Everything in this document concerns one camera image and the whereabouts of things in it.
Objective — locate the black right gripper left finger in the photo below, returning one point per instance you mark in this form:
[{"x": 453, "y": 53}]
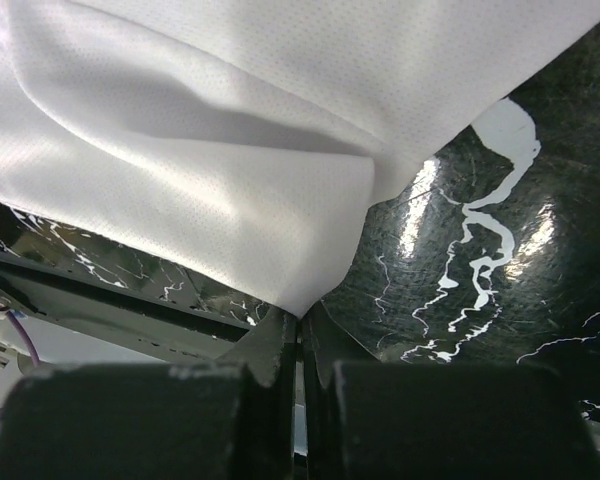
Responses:
[{"x": 265, "y": 435}]

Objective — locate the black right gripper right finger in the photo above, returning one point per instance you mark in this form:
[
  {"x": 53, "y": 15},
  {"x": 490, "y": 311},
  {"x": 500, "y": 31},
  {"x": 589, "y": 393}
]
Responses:
[{"x": 324, "y": 343}]

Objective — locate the white t shirt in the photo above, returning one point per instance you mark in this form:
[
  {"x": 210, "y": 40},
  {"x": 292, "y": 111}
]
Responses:
[{"x": 247, "y": 140}]

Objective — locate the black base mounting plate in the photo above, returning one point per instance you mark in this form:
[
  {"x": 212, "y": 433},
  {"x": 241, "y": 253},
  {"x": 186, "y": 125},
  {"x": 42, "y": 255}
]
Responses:
[{"x": 124, "y": 318}]

